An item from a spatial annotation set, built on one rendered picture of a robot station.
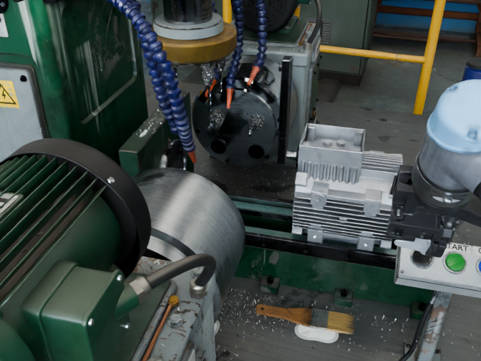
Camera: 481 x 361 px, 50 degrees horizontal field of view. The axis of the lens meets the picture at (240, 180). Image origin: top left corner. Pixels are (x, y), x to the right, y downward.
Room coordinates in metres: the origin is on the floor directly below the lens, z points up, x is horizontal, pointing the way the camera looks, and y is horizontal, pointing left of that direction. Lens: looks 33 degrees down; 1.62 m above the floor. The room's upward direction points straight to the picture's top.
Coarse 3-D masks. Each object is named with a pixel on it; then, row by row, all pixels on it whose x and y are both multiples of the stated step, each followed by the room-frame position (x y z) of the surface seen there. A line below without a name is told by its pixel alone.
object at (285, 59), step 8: (288, 56) 1.07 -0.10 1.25; (280, 64) 1.06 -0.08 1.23; (288, 64) 1.04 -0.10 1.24; (288, 72) 1.04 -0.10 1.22; (288, 80) 1.04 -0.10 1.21; (288, 88) 1.04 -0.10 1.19; (280, 96) 1.05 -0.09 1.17; (288, 96) 1.04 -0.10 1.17; (280, 104) 1.05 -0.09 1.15; (288, 104) 1.05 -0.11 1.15; (280, 112) 1.05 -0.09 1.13; (288, 112) 1.05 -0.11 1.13; (280, 120) 1.05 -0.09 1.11; (288, 120) 1.06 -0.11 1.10; (280, 128) 1.05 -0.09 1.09; (288, 128) 1.07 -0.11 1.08; (280, 136) 1.05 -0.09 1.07; (280, 144) 1.05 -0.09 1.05; (280, 152) 1.05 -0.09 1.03; (288, 152) 1.05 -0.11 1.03; (280, 160) 1.04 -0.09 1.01
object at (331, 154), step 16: (320, 128) 0.95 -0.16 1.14; (336, 128) 0.94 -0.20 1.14; (352, 128) 0.94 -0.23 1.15; (304, 144) 0.87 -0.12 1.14; (320, 144) 0.92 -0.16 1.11; (336, 144) 0.90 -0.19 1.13; (352, 144) 0.92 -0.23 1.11; (304, 160) 0.86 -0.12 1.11; (320, 160) 0.85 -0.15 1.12; (336, 160) 0.85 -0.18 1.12; (352, 160) 0.84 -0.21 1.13; (320, 176) 0.85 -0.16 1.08; (336, 176) 0.85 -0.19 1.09; (352, 176) 0.84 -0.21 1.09
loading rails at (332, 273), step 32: (256, 224) 0.97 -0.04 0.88; (288, 224) 0.95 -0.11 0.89; (256, 256) 0.86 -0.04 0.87; (288, 256) 0.84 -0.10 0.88; (320, 256) 0.83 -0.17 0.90; (352, 256) 0.81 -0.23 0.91; (384, 256) 0.80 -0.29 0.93; (320, 288) 0.83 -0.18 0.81; (352, 288) 0.81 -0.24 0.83; (384, 288) 0.79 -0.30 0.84; (416, 288) 0.78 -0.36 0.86
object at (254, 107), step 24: (240, 72) 1.20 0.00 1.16; (264, 72) 1.22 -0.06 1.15; (216, 96) 1.17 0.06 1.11; (240, 96) 1.16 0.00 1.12; (264, 96) 1.15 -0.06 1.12; (192, 120) 1.20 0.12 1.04; (216, 120) 1.14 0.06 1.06; (240, 120) 1.16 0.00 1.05; (264, 120) 1.14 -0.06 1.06; (216, 144) 1.17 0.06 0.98; (240, 144) 1.16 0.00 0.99; (264, 144) 1.14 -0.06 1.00
